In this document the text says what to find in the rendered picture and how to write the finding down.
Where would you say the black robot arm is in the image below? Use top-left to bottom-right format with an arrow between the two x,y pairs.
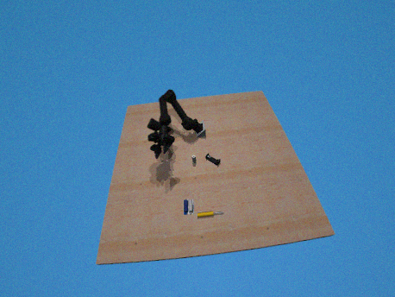
147,89 -> 203,143

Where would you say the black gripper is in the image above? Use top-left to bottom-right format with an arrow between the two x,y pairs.
150,131 -> 175,159

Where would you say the black battery holder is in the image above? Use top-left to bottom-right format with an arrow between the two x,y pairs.
206,153 -> 221,166

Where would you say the yellow screwdriver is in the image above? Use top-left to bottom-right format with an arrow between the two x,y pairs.
197,212 -> 224,218

